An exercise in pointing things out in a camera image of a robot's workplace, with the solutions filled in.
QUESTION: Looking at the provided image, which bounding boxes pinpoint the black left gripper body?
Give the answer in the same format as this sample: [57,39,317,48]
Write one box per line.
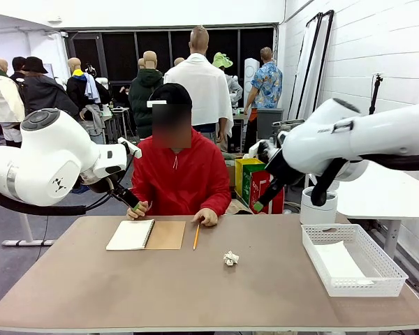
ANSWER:
[106,178,140,208]

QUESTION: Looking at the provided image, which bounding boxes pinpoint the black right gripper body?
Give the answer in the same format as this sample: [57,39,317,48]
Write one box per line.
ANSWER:
[263,146,303,193]

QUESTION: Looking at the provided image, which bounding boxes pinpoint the spiral notebook with brown cover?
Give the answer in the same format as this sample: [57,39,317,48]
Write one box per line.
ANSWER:
[105,218,187,251]

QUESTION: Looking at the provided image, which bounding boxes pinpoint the white paper ball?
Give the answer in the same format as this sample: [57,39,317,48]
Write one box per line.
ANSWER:
[223,250,241,267]

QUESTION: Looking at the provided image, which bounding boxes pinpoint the person's left forearm red sleeve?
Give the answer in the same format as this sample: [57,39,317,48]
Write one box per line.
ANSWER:
[202,174,232,216]

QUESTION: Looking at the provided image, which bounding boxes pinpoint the person's right forearm red sleeve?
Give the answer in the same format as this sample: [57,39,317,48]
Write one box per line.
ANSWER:
[131,163,153,210]

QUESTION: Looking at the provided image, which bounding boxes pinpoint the person's right hand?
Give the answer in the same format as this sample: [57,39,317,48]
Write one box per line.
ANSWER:
[126,200,154,221]

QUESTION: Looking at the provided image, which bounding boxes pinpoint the person's left hand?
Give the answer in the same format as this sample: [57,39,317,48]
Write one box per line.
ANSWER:
[191,208,219,228]

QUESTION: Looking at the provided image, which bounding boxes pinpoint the red paper bag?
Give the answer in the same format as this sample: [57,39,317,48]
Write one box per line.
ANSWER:
[249,170,286,215]

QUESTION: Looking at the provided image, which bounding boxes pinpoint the green and yellow paper bag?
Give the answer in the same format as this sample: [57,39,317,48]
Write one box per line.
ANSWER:
[235,157,266,207]

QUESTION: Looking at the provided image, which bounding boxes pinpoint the grey square bin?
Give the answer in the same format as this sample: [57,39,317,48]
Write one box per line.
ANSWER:
[256,107,285,141]

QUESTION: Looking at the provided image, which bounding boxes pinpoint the white round bin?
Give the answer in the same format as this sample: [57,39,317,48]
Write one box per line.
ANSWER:
[299,186,339,225]

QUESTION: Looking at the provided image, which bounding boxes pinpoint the person's torso in red jacket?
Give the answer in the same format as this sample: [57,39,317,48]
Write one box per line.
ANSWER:
[131,128,232,216]

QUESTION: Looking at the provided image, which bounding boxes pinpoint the mannequin in blue floral shirt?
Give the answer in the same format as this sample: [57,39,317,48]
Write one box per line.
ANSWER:
[243,47,284,154]

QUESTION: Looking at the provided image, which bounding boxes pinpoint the white flat paper sheet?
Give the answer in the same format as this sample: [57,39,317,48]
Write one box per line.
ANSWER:
[316,240,374,285]

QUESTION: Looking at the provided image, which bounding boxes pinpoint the mannequin in dark puffer jacket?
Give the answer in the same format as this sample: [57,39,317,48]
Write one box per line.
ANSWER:
[128,50,165,140]

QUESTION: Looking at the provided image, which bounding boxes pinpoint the white side table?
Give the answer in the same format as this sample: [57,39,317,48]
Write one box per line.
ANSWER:
[335,158,419,260]

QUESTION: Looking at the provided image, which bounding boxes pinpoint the white table leg with foot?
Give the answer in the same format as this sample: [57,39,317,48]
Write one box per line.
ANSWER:
[1,212,56,247]

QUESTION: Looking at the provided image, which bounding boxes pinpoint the black framed white reflector panel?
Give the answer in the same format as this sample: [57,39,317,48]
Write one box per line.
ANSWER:
[305,9,335,121]
[288,12,324,121]

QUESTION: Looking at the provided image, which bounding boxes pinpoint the person's head with black cap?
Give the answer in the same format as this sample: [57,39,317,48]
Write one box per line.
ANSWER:
[146,82,193,149]

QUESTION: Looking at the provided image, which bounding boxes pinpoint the mannequin with white towel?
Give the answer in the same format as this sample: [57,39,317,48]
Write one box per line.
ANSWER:
[163,26,235,142]

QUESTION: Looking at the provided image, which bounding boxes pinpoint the black tripod stand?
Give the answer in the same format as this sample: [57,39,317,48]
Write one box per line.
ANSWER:
[369,72,385,116]

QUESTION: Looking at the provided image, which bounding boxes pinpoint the mannequin with yellow scarf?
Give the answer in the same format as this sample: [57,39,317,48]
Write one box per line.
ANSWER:
[66,57,112,118]

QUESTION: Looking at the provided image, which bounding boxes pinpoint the mannequin with green hat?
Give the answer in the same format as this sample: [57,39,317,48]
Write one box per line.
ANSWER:
[212,52,244,105]

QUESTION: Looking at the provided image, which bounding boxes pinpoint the figure with black bucket hat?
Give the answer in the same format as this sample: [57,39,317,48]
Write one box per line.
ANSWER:
[20,57,80,119]

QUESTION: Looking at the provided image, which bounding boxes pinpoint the white perforated plastic basket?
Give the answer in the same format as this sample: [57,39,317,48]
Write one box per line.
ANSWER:
[300,223,409,298]

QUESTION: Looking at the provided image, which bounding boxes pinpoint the mannequin in cream jacket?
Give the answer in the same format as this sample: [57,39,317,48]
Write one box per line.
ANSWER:
[0,58,26,147]

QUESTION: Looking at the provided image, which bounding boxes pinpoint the black haired person in background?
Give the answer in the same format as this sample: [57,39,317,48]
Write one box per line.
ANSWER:
[9,56,27,83]

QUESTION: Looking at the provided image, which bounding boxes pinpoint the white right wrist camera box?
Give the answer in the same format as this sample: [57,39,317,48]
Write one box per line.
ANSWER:
[248,139,277,163]

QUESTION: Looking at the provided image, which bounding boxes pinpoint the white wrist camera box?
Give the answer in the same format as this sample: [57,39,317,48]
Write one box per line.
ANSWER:
[117,137,143,160]
[248,139,277,163]

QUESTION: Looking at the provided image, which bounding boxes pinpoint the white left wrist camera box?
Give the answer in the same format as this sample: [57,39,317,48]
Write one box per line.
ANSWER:
[117,137,143,160]

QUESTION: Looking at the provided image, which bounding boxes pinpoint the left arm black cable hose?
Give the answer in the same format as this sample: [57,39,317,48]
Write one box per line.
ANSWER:
[0,153,133,216]

